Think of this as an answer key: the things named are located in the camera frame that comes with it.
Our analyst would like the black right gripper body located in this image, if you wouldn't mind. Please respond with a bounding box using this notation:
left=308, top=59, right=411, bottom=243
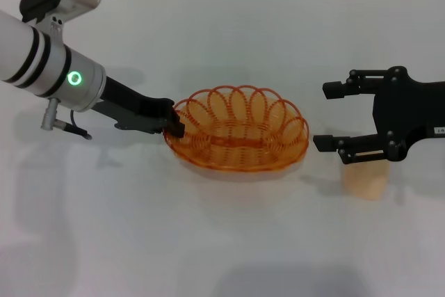
left=371, top=66, right=445, bottom=162

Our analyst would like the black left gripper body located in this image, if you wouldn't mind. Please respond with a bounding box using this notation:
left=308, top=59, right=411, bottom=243
left=93, top=76, right=175, bottom=134

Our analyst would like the pale round steamed bun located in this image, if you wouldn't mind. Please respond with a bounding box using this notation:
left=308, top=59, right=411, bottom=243
left=341, top=161, right=389, bottom=202

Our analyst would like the orange wire basket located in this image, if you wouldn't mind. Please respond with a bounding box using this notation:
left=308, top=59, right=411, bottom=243
left=163, top=84, right=310, bottom=173

